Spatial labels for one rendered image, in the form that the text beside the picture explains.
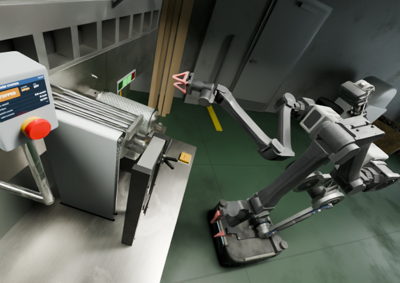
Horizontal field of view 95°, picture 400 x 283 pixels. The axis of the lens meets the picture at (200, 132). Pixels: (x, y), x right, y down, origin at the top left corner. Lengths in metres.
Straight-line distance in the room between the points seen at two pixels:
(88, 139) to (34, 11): 0.38
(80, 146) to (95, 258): 0.49
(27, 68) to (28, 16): 0.46
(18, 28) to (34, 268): 0.79
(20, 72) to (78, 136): 0.39
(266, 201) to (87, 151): 0.64
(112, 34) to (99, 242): 0.98
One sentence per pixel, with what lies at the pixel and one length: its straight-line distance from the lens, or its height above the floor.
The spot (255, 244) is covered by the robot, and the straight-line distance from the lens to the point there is 2.03.
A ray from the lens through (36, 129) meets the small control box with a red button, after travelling 0.31.
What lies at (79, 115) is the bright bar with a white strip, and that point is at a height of 1.44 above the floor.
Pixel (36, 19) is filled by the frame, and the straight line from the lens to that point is 0.77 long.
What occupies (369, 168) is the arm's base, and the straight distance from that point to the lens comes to 1.07.
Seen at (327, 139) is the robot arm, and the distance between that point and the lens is 0.63.
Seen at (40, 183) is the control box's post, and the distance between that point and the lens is 0.45.
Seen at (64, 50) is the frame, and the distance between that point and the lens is 0.93.
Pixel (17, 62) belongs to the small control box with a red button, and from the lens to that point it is 0.31.
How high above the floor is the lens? 1.85
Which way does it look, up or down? 38 degrees down
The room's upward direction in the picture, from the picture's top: 24 degrees clockwise
